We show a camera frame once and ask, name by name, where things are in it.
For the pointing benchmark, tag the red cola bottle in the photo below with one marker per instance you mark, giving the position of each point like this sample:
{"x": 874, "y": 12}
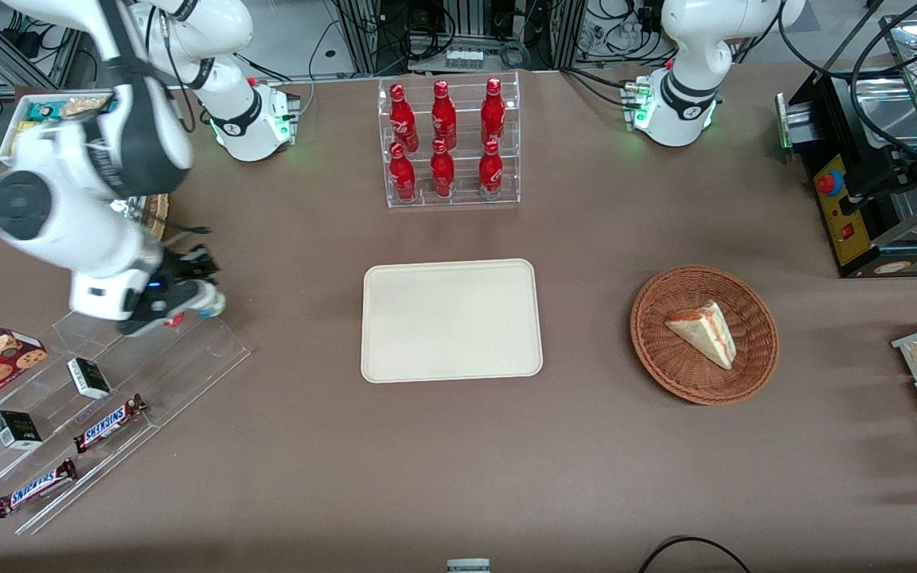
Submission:
{"x": 403, "y": 175}
{"x": 401, "y": 115}
{"x": 493, "y": 111}
{"x": 442, "y": 171}
{"x": 490, "y": 171}
{"x": 443, "y": 115}

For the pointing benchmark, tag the foil-lined wicker basket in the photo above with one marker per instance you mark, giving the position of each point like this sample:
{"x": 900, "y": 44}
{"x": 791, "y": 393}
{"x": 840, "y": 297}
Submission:
{"x": 158, "y": 216}

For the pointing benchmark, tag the brown Snickers bar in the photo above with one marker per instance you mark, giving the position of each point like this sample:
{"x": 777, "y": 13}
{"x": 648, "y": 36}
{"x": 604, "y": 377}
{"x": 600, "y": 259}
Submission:
{"x": 111, "y": 423}
{"x": 35, "y": 487}

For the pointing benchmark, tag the white plastic bin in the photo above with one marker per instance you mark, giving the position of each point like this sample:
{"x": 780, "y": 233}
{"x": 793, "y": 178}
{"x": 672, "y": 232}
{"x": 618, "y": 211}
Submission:
{"x": 11, "y": 131}

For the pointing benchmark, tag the crumpled aluminium foil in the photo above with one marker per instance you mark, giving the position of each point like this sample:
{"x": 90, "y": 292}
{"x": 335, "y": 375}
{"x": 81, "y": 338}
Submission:
{"x": 128, "y": 208}

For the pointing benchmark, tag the cream plastic tray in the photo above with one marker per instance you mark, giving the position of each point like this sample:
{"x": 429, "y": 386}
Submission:
{"x": 450, "y": 318}

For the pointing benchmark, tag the white power strip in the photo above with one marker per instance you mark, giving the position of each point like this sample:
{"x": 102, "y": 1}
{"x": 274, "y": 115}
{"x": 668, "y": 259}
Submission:
{"x": 465, "y": 57}

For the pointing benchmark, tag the clear acrylic bottle rack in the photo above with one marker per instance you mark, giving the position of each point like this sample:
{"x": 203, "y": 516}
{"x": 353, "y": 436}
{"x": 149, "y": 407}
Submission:
{"x": 466, "y": 195}

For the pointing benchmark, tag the brown granola bar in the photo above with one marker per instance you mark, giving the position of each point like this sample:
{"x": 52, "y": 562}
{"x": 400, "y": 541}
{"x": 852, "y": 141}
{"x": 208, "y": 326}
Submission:
{"x": 86, "y": 105}

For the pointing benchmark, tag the black gum box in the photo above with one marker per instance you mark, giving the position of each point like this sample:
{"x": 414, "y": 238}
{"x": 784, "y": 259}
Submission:
{"x": 88, "y": 379}
{"x": 16, "y": 430}

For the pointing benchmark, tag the small white yogurt cup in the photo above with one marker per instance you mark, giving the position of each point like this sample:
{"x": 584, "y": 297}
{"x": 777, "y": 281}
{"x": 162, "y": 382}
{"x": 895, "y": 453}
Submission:
{"x": 212, "y": 303}

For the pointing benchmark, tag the round brown wicker basket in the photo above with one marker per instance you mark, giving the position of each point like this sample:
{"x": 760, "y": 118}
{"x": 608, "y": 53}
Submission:
{"x": 665, "y": 358}

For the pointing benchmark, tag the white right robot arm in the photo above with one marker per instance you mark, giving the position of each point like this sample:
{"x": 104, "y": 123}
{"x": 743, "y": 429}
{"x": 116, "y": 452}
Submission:
{"x": 68, "y": 231}

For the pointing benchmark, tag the grey white device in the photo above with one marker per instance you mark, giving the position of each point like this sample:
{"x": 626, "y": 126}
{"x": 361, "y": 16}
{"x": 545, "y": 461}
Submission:
{"x": 468, "y": 566}

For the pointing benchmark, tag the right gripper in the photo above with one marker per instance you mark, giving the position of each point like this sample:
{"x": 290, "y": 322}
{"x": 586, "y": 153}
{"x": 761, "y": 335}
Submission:
{"x": 181, "y": 267}

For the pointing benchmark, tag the wrapped triangle sandwich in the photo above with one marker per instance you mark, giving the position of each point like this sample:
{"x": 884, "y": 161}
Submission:
{"x": 705, "y": 333}

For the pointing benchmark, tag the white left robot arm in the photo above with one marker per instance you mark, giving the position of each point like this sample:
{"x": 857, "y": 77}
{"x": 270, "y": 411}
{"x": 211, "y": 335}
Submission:
{"x": 685, "y": 95}

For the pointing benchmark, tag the black yellow food warmer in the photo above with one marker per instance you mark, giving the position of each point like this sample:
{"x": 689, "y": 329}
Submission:
{"x": 833, "y": 211}

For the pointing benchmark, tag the yellow snack packet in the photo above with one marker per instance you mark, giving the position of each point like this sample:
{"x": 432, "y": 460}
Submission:
{"x": 24, "y": 126}

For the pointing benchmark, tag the aluminium frame rack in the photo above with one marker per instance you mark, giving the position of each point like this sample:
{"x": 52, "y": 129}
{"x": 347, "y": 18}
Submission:
{"x": 363, "y": 32}

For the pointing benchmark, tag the clear acrylic stepped stand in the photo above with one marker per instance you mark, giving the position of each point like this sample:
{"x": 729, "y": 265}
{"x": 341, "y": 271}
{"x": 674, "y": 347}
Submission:
{"x": 180, "y": 366}

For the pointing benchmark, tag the teal snack packet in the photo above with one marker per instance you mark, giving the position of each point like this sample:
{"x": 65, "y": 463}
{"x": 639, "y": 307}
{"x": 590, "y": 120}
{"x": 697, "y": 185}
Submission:
{"x": 44, "y": 111}

